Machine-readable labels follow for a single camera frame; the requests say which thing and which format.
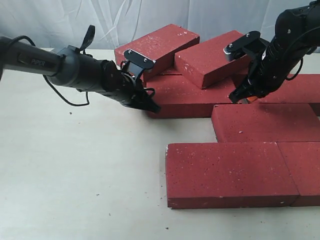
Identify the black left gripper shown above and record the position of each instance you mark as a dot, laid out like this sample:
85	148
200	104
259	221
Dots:
125	89

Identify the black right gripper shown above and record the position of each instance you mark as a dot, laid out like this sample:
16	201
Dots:
265	76

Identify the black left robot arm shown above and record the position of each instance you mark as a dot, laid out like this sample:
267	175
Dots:
71	67

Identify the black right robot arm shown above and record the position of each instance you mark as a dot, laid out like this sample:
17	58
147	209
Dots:
296	34

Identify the red brick middle row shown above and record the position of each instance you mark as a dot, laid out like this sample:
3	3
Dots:
265	122

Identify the red brick row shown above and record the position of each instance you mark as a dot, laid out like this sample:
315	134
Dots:
265	122
304	89

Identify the red brick bottom back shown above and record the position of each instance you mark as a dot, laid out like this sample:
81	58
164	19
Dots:
170	72

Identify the red brick top back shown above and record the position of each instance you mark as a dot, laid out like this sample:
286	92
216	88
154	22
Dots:
161	46

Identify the red brick right row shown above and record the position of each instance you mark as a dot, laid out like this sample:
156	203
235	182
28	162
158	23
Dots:
304	89

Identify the white fabric backdrop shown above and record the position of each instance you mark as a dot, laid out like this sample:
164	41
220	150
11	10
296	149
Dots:
58	23

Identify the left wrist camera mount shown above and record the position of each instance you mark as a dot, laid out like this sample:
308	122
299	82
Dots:
136	63

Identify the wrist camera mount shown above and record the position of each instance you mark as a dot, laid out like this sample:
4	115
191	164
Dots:
136	63
248	44

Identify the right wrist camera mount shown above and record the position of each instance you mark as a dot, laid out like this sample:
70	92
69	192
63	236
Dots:
248	44

